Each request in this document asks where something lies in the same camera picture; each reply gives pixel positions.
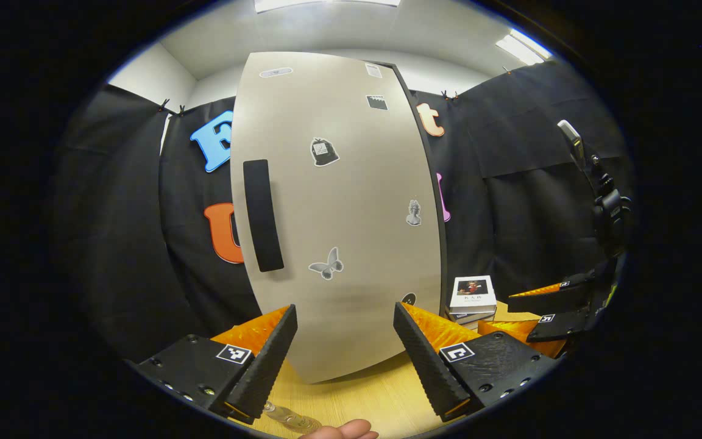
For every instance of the beige cabinet door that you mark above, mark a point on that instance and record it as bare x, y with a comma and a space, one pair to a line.
351, 201

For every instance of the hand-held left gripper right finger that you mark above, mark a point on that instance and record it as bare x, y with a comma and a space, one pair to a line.
421, 366

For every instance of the white book with portrait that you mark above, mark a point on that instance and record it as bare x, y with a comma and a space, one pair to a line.
473, 292

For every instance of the black backdrop cloth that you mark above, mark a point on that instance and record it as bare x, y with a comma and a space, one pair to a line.
540, 213

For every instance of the grey book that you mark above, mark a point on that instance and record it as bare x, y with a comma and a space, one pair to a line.
470, 318

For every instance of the grey cabinet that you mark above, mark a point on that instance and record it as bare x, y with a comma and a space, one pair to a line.
445, 262

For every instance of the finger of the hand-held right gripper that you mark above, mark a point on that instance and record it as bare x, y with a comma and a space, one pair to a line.
561, 326
552, 300

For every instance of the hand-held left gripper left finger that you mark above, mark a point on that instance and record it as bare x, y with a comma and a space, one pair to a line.
269, 366

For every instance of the clear plastic bottle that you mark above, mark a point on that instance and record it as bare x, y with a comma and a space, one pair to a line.
290, 419

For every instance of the ceiling light panel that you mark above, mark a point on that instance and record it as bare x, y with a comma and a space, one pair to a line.
523, 47

